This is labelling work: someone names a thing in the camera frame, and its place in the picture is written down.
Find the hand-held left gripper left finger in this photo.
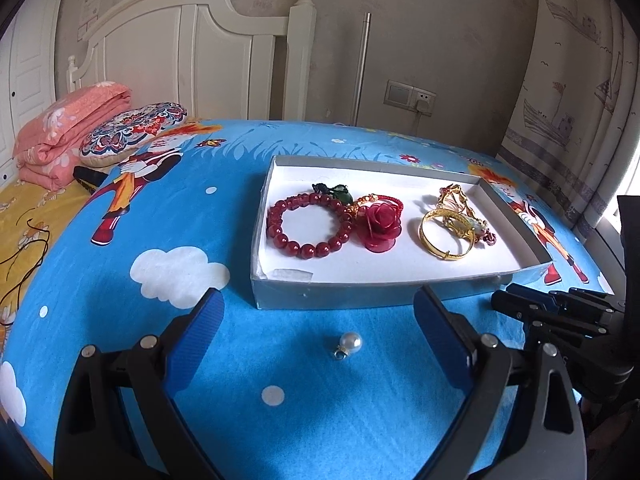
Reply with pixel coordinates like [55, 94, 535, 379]
[52, 287, 226, 480]

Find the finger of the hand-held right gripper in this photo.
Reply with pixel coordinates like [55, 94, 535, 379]
[490, 290, 611, 338]
[505, 282, 626, 312]

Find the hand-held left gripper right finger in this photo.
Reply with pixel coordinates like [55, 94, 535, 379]
[413, 285, 588, 480]

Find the white pearl pendant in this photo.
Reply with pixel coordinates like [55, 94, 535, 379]
[333, 332, 362, 361]

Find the pale jade pendant pink cord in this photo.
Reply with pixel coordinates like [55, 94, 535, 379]
[452, 212, 498, 246]

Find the gold bangle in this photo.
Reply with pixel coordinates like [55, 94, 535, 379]
[418, 207, 483, 262]

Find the grey cardboard tray box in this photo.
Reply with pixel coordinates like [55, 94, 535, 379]
[250, 155, 555, 311]

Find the gold bamboo-shaped bracelet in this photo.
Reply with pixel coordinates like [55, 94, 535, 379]
[436, 183, 483, 221]

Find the red rose ornament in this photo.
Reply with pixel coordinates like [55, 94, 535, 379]
[356, 201, 403, 253]

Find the red bead bracelet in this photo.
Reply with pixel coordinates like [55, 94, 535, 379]
[266, 192, 355, 258]

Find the green pendant black cord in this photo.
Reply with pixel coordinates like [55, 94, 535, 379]
[311, 182, 353, 206]

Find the blue cartoon blanket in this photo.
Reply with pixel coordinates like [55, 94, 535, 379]
[0, 119, 618, 480]

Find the printed curtain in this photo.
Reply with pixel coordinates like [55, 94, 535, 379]
[497, 0, 640, 241]

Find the dark object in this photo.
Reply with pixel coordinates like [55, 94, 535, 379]
[72, 166, 106, 193]

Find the yellow bed sheet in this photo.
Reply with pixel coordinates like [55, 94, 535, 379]
[0, 175, 96, 361]

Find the patterned pillow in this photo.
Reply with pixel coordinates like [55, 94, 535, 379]
[79, 102, 190, 168]

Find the pink folded quilt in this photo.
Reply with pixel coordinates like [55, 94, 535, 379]
[12, 82, 133, 192]

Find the white headboard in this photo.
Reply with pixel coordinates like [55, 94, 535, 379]
[66, 0, 317, 122]

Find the metal pole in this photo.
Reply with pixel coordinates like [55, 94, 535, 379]
[349, 12, 373, 126]

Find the white wardrobe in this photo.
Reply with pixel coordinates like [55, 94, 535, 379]
[0, 0, 73, 181]

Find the red string bracelet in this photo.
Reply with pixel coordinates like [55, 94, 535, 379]
[350, 192, 405, 216]

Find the wall socket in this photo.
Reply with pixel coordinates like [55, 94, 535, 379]
[411, 87, 437, 116]

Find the wall switch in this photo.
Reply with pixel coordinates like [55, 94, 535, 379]
[385, 80, 413, 106]

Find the paper wall notice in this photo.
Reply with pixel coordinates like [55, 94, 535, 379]
[77, 0, 103, 41]

